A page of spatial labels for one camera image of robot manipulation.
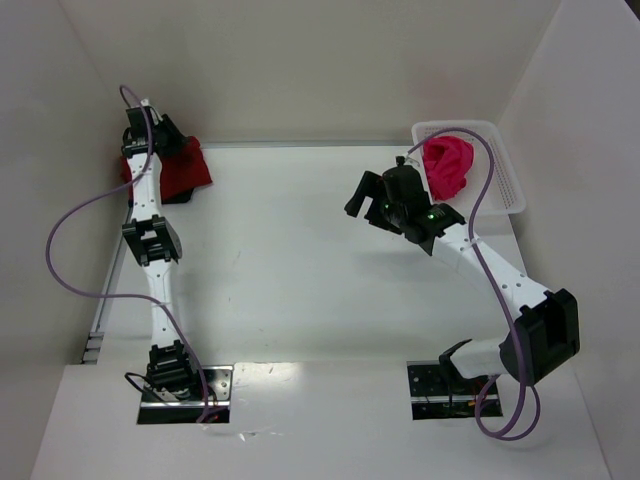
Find dark red t shirt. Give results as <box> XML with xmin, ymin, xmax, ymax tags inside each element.
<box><xmin>117</xmin><ymin>134</ymin><xmax>215</xmax><ymax>205</ymax></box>

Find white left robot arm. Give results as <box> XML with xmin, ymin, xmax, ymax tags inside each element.
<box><xmin>122</xmin><ymin>105</ymin><xmax>201</xmax><ymax>400</ymax></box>

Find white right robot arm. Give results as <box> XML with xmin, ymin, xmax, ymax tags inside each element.
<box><xmin>344</xmin><ymin>163</ymin><xmax>580</xmax><ymax>386</ymax></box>

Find pink crumpled t shirt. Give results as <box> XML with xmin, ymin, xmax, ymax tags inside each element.
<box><xmin>422</xmin><ymin>136</ymin><xmax>474</xmax><ymax>201</ymax></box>

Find black folded t shirt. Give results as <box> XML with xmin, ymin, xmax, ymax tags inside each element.
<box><xmin>162</xmin><ymin>189</ymin><xmax>194</xmax><ymax>205</ymax></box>

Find white plastic basket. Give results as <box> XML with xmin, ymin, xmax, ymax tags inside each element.
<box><xmin>411</xmin><ymin>120</ymin><xmax>526</xmax><ymax>217</ymax></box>

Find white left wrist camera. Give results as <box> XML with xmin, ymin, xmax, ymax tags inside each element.
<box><xmin>141</xmin><ymin>98</ymin><xmax>162</xmax><ymax>124</ymax></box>

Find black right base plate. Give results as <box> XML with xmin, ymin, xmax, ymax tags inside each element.
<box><xmin>407</xmin><ymin>362</ymin><xmax>489</xmax><ymax>420</ymax></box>

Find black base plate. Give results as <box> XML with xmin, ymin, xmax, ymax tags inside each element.
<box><xmin>407</xmin><ymin>362</ymin><xmax>489</xmax><ymax>420</ymax></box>
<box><xmin>124</xmin><ymin>365</ymin><xmax>234</xmax><ymax>425</ymax></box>

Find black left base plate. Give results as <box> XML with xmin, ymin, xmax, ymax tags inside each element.
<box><xmin>124</xmin><ymin>365</ymin><xmax>234</xmax><ymax>425</ymax></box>

